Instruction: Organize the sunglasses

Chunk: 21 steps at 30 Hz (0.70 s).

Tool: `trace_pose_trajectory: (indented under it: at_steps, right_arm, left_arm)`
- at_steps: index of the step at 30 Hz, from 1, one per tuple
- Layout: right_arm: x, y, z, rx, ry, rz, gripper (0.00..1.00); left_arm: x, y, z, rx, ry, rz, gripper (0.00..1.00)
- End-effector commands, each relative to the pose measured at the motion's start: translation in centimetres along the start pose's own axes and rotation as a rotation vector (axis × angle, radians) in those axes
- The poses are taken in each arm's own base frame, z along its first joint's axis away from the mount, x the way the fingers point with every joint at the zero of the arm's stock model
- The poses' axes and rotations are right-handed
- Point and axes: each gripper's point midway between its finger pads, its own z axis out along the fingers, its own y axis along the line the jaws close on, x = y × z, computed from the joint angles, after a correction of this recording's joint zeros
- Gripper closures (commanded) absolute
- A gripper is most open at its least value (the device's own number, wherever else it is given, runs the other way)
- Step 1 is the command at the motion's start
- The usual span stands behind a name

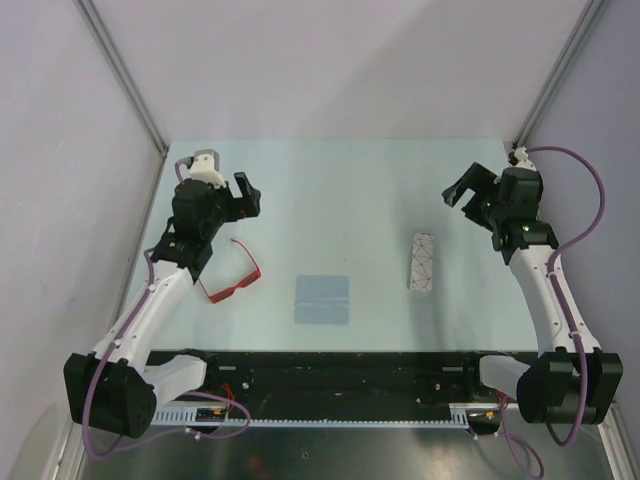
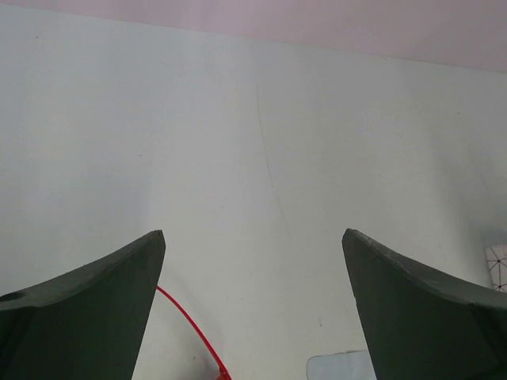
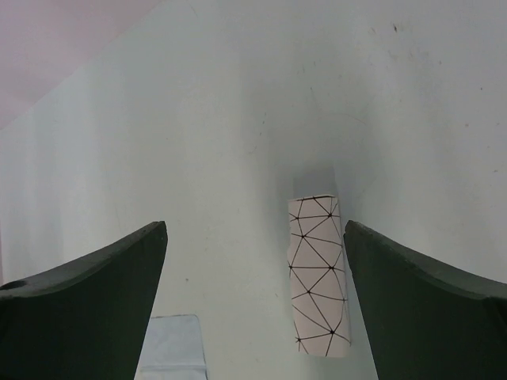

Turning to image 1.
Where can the red sunglasses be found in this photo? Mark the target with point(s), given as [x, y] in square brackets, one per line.
[250, 278]

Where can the white geometric glasses case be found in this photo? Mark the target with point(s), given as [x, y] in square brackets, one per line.
[421, 267]

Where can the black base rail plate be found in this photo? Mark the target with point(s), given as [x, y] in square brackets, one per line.
[349, 386]

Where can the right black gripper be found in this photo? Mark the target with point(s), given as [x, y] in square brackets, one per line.
[478, 179]

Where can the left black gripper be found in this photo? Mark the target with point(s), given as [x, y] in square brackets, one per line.
[242, 207]

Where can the blue cleaning cloth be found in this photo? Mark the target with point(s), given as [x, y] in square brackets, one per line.
[322, 300]

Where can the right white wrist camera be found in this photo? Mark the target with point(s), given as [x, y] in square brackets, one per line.
[520, 160]

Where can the left aluminium frame post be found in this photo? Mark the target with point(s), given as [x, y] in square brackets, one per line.
[111, 54]

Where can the aluminium frame post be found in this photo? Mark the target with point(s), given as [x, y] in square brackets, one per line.
[111, 54]
[572, 49]

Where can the right aluminium frame post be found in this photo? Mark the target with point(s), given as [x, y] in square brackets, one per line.
[572, 49]

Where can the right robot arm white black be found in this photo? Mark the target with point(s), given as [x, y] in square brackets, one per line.
[572, 379]

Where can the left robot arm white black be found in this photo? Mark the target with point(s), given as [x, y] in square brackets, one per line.
[112, 388]

